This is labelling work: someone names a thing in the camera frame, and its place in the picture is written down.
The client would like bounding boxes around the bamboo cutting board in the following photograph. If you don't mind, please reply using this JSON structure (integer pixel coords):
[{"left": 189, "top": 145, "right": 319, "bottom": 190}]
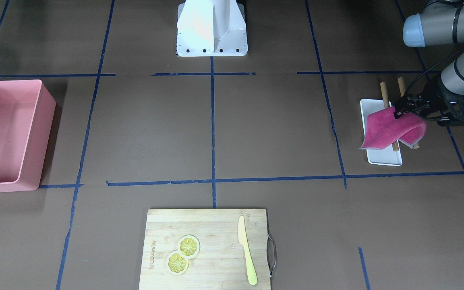
[{"left": 138, "top": 209, "right": 272, "bottom": 290}]

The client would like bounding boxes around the lemon slice one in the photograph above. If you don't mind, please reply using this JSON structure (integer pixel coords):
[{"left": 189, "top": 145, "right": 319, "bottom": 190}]
[{"left": 178, "top": 235, "right": 201, "bottom": 259}]

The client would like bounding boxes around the white rack tray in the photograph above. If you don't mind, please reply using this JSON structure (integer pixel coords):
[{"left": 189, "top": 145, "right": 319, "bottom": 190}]
[{"left": 360, "top": 98, "right": 403, "bottom": 166}]

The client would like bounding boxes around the pink microfiber cloth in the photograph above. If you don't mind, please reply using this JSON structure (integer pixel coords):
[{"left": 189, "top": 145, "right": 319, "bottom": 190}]
[{"left": 360, "top": 107, "right": 427, "bottom": 149}]

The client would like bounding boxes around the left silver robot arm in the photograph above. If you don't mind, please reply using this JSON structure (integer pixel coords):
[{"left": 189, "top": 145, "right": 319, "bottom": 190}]
[{"left": 394, "top": 0, "right": 464, "bottom": 126}]

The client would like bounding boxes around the pink plastic bin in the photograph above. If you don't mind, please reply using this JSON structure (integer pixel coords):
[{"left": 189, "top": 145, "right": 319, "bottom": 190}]
[{"left": 0, "top": 79, "right": 56, "bottom": 193}]

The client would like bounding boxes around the black camera cable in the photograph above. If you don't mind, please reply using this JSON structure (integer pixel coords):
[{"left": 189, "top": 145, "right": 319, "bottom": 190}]
[{"left": 399, "top": 38, "right": 464, "bottom": 105}]

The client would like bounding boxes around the yellow plastic knife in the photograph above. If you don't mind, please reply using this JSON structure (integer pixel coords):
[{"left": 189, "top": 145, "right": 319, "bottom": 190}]
[{"left": 237, "top": 216, "right": 258, "bottom": 285}]

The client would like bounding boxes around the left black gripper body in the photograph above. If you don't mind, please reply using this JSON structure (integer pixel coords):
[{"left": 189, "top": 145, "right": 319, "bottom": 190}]
[{"left": 418, "top": 77, "right": 464, "bottom": 127}]

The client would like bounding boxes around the wooden rack rod one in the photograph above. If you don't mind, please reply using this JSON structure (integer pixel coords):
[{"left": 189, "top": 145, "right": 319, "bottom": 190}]
[{"left": 379, "top": 82, "right": 400, "bottom": 152}]

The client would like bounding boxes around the white column with base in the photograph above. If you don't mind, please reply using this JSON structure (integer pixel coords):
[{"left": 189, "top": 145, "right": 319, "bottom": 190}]
[{"left": 176, "top": 0, "right": 249, "bottom": 57}]

